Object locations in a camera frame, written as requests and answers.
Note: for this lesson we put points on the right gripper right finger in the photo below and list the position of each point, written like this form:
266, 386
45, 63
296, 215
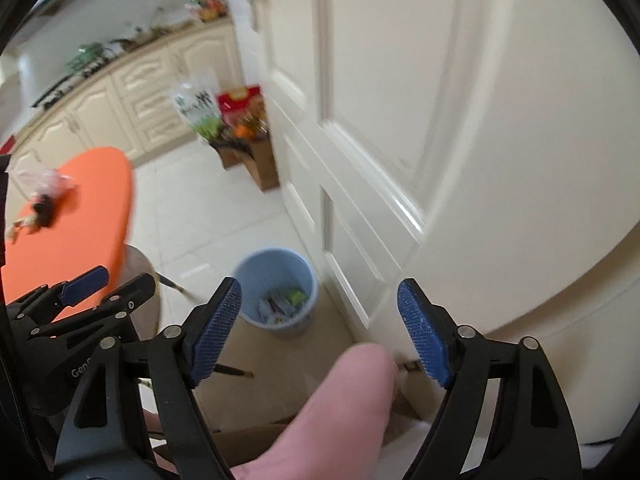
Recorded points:
430, 329

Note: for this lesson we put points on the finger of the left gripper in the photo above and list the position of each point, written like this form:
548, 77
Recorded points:
85, 285

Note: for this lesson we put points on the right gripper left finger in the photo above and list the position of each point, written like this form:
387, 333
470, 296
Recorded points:
207, 329

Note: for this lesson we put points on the white pink plastic bag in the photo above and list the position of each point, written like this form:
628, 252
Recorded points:
45, 182

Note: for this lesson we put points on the blue trash bin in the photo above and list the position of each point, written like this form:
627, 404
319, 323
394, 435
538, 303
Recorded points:
279, 291

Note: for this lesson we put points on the round orange table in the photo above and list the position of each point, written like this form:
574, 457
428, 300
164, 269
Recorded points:
89, 230

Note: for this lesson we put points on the small brown lump on table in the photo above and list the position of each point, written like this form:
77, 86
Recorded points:
41, 215

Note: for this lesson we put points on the cardboard box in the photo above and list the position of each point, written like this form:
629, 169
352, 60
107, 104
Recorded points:
257, 158

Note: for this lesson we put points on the white door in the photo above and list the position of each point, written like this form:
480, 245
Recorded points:
489, 149

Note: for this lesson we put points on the gas stove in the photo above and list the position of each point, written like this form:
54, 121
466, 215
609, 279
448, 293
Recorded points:
63, 87

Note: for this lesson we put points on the red gift box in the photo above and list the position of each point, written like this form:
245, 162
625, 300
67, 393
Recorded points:
234, 103

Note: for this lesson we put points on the white rice bag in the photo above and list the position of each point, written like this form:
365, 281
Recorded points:
195, 100

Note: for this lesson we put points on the green electric pot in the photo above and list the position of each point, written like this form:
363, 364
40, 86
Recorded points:
85, 55

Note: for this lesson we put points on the condiment bottles group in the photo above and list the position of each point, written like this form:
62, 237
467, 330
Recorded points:
207, 10

